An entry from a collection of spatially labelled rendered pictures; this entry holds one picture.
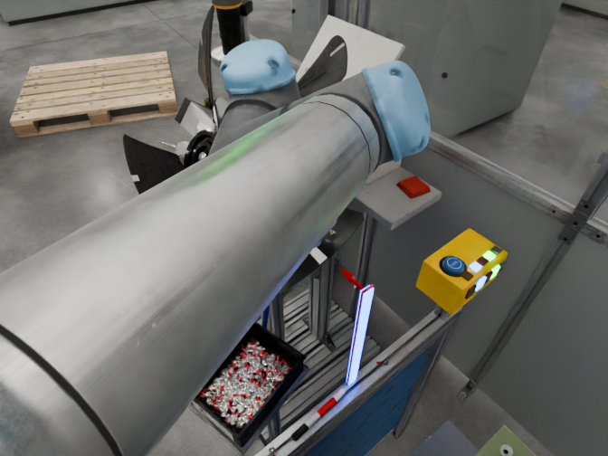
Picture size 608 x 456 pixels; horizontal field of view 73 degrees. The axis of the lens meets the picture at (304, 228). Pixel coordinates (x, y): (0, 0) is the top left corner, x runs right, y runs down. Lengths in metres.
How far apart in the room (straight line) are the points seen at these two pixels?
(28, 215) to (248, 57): 2.66
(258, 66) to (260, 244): 0.30
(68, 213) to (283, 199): 2.76
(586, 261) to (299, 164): 1.17
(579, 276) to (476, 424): 0.84
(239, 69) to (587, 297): 1.17
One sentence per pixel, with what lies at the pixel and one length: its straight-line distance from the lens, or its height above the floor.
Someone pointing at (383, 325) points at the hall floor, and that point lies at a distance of 2.07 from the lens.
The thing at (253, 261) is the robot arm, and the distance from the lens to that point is 0.16.
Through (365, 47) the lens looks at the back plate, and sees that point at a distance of 1.08.
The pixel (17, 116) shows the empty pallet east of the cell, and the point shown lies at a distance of 3.86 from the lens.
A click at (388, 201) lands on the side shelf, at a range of 1.34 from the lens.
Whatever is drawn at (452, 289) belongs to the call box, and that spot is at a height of 1.06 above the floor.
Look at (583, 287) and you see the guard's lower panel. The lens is 1.38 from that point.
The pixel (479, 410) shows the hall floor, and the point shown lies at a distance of 1.98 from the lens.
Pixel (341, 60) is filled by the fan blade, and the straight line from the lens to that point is 0.78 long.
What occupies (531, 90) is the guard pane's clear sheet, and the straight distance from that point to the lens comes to 1.22.
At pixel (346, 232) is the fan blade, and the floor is 1.21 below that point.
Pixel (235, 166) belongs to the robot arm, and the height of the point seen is 1.61.
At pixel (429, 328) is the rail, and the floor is 0.86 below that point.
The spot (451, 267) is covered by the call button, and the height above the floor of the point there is 1.08.
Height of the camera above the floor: 1.72
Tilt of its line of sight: 45 degrees down
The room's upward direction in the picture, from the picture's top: straight up
